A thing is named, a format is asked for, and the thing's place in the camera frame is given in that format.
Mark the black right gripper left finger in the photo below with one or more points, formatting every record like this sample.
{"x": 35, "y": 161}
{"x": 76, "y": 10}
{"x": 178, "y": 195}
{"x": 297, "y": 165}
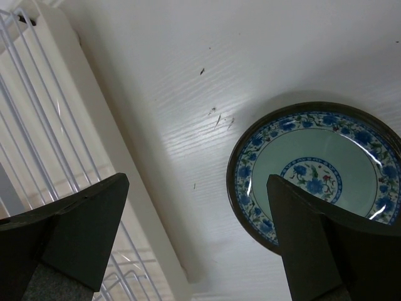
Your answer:
{"x": 60, "y": 251}

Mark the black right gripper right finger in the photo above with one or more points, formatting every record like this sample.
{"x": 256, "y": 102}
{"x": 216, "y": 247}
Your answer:
{"x": 329, "y": 253}

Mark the blue patterned plate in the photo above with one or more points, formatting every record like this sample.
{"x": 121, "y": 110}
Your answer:
{"x": 334, "y": 152}

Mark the white wire dish rack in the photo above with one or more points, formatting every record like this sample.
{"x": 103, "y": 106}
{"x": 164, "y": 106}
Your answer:
{"x": 58, "y": 137}

